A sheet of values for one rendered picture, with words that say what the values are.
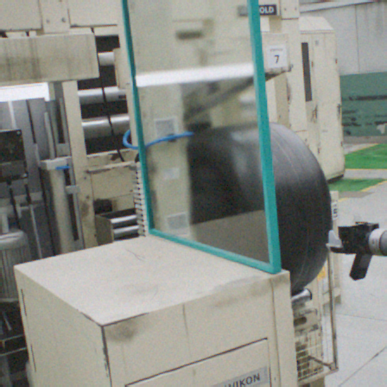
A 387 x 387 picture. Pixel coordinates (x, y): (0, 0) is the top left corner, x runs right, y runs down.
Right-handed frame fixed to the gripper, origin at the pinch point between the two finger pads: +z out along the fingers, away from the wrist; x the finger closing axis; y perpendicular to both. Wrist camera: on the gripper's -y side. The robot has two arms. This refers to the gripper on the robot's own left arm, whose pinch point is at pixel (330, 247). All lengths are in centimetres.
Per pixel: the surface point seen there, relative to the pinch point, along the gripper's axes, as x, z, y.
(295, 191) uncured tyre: 4.0, 7.5, 17.7
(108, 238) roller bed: 41, 71, 9
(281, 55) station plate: -29, 48, 64
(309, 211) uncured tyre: 0.6, 6.7, 11.0
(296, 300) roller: -2.1, 24.1, -19.4
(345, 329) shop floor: -144, 175, -92
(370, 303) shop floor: -188, 198, -89
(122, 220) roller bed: 35, 69, 14
